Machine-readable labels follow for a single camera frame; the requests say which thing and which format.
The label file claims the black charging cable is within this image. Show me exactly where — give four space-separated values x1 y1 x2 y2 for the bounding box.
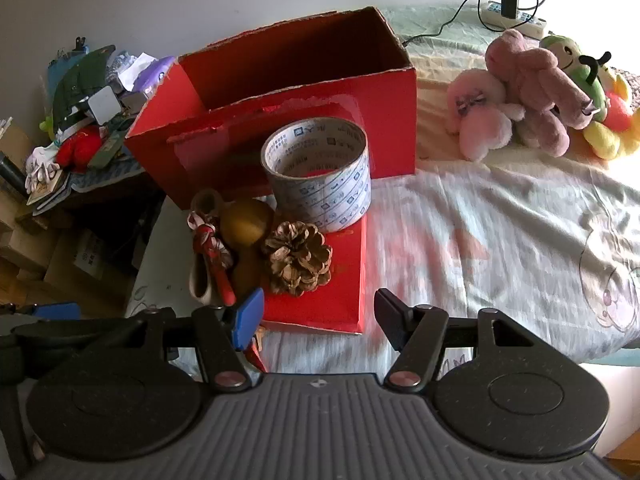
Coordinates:
400 0 541 48

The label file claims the olive flat case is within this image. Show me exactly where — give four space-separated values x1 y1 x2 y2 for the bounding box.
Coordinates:
90 132 123 168

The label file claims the yellow gourd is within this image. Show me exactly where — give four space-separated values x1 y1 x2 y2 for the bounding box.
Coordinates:
220 197 275 306

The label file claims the red cardboard box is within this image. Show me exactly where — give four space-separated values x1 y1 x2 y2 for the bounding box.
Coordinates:
123 6 418 211

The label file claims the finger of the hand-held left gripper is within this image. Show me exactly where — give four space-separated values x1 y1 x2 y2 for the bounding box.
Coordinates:
11 318 121 350
0 301 81 322

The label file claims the printed packing tape roll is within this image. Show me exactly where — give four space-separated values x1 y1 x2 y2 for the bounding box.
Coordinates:
260 116 372 233

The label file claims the labelled cardboard box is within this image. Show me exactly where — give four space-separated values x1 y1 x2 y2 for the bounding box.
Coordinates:
45 230 138 306

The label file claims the white power strip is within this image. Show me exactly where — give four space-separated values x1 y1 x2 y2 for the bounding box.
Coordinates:
480 0 548 38

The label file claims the blue bag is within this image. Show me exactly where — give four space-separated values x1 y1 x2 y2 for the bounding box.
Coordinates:
47 37 91 93

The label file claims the open cardboard box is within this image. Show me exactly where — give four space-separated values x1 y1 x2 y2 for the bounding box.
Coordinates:
0 120 33 171

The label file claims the red gift box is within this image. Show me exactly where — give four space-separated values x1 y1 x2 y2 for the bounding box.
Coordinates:
257 212 369 335

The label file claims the purple tissue pack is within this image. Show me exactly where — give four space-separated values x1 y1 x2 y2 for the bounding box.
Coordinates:
136 56 176 98

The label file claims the dark patterned blanket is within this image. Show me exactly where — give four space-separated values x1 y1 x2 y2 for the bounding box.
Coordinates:
612 62 640 92

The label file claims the brown pine cone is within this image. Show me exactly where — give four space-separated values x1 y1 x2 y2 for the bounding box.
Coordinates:
260 220 333 297

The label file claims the stack of booklets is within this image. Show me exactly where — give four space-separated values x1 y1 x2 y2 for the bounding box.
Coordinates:
25 170 71 206

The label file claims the grey square box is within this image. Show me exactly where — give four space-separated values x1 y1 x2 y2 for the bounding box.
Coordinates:
86 86 123 125

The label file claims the white patterned package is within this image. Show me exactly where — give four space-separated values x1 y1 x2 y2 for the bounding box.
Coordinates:
105 51 156 93

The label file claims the black cylinder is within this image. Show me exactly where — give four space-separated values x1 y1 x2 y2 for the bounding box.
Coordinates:
0 155 26 191

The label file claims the white glove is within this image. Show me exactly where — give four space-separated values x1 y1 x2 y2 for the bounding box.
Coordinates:
25 145 63 193

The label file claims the dusty pink plush bear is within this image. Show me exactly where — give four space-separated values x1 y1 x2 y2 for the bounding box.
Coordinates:
486 28 601 157

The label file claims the green plush toy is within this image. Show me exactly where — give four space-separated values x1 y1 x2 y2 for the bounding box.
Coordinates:
539 35 613 126

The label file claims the red plush toy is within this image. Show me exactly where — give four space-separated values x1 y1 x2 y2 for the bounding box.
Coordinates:
56 127 103 168

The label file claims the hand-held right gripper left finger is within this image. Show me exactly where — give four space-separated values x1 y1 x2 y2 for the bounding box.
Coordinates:
102 288 266 394

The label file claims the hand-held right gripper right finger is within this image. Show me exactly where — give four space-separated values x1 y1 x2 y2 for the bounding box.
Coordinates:
374 288 538 394

